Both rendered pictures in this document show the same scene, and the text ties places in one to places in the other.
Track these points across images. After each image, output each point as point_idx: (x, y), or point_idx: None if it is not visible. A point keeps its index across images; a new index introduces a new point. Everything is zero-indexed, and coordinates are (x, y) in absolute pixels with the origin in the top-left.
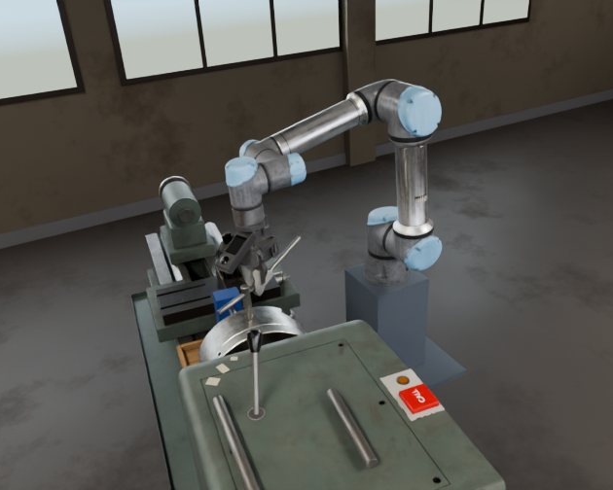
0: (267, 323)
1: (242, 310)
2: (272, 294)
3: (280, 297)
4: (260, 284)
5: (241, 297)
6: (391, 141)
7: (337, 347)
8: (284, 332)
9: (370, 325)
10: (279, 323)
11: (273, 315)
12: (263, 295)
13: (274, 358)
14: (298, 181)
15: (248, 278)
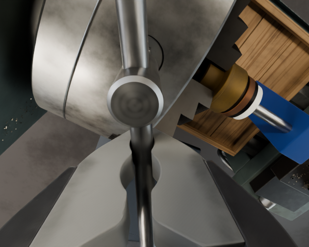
0: (80, 67)
1: (186, 72)
2: (258, 181)
3: (248, 182)
4: (85, 163)
5: (120, 41)
6: None
7: None
8: (31, 74)
9: (127, 189)
10: (70, 95)
11: (108, 111)
12: (268, 175)
13: None
14: None
15: (167, 168)
